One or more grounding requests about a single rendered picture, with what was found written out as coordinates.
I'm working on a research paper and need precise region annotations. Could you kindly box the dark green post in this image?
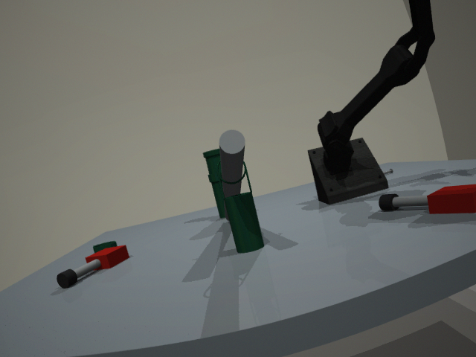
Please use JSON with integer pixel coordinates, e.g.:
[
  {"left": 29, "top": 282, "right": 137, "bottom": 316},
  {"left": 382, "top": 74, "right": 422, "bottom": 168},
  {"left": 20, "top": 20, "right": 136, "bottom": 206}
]
[{"left": 203, "top": 149, "right": 225, "bottom": 219}]

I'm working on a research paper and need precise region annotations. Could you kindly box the grey metal pipe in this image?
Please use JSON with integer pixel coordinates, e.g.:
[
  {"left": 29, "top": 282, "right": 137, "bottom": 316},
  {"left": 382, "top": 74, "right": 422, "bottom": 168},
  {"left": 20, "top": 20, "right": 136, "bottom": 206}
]
[{"left": 219, "top": 130, "right": 245, "bottom": 198}]

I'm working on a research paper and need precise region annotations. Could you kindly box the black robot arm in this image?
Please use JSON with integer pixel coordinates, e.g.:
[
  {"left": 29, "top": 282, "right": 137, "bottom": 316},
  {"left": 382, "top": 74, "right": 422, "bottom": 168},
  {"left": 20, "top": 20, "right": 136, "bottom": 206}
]
[{"left": 318, "top": 0, "right": 435, "bottom": 175}]

